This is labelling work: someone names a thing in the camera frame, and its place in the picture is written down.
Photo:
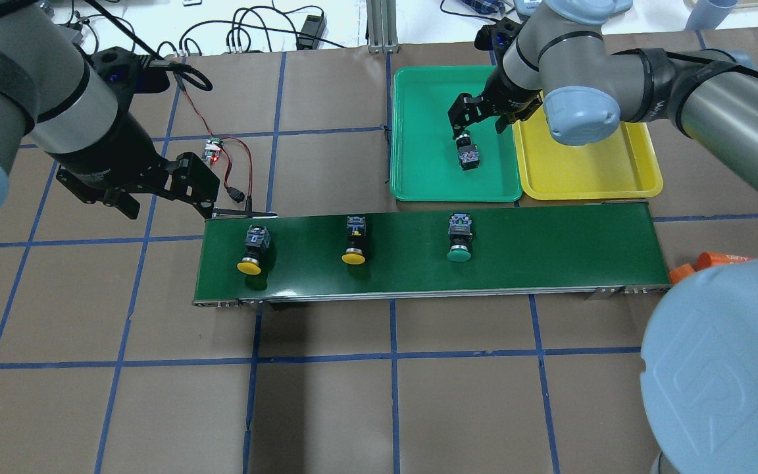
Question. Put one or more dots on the small motor controller board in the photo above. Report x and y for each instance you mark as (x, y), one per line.
(212, 151)

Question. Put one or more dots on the yellow plastic tray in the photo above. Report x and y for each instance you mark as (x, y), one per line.
(576, 147)

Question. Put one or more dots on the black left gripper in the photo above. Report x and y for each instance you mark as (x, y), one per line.
(104, 153)

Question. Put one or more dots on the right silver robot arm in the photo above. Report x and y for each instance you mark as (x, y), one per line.
(699, 386)

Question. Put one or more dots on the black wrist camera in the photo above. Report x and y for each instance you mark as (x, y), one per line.
(128, 72)

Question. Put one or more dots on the aluminium frame post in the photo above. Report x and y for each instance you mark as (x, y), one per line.
(381, 29)

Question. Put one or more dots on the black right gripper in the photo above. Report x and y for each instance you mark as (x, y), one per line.
(501, 93)

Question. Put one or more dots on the plain orange cylinder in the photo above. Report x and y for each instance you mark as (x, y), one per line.
(678, 274)

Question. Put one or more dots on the orange cylinder with 4680 print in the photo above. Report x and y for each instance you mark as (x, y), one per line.
(709, 259)

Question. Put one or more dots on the green conveyor belt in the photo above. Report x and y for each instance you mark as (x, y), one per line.
(527, 250)

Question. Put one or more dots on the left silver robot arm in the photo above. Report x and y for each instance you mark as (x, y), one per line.
(76, 108)

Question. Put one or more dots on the yellow mushroom push button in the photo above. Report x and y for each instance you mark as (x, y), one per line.
(256, 244)

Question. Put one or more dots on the green mushroom push button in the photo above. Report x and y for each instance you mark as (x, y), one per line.
(460, 237)

